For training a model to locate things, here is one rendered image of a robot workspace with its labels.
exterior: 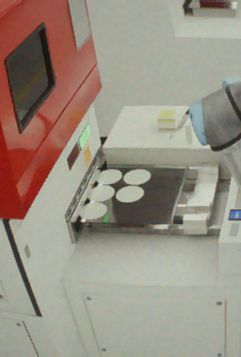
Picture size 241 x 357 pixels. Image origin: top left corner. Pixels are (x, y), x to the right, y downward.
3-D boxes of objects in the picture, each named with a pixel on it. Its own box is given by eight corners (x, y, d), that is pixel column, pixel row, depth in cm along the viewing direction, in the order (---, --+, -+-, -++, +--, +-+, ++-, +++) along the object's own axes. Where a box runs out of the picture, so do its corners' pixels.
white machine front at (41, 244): (36, 316, 207) (2, 220, 185) (101, 178, 271) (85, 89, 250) (45, 317, 206) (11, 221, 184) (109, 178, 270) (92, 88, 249)
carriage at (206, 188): (183, 234, 228) (182, 228, 226) (200, 175, 257) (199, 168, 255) (206, 234, 225) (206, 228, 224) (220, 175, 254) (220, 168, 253)
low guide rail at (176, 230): (89, 231, 242) (87, 225, 241) (90, 229, 244) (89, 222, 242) (226, 235, 228) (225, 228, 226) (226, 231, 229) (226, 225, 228)
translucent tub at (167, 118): (158, 132, 265) (156, 117, 262) (162, 123, 271) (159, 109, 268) (177, 132, 263) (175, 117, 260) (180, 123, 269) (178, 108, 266)
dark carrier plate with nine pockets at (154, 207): (70, 222, 236) (70, 220, 236) (97, 168, 264) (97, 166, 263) (167, 225, 226) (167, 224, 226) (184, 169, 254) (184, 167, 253)
